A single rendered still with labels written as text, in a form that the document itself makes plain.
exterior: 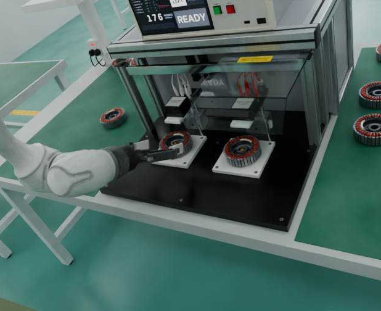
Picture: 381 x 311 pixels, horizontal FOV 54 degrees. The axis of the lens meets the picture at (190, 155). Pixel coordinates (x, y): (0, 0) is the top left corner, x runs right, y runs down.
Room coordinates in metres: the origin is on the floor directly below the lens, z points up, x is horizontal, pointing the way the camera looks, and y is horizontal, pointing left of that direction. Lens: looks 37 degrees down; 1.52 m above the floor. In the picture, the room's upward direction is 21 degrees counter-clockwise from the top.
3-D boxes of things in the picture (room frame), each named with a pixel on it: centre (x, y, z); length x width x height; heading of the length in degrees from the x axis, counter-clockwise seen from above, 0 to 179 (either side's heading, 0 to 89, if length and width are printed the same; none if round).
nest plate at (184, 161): (1.03, 0.03, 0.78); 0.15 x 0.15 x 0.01; 49
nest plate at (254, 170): (0.87, -0.15, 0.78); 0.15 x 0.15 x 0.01; 49
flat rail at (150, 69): (1.03, -0.13, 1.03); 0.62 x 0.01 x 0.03; 49
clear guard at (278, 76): (0.82, -0.22, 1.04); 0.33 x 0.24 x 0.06; 139
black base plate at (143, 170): (0.96, -0.07, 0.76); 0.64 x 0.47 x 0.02; 49
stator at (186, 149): (1.03, 0.03, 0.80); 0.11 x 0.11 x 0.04
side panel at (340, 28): (1.04, -0.57, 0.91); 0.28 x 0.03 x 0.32; 139
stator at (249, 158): (0.87, -0.15, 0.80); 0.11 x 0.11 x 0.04
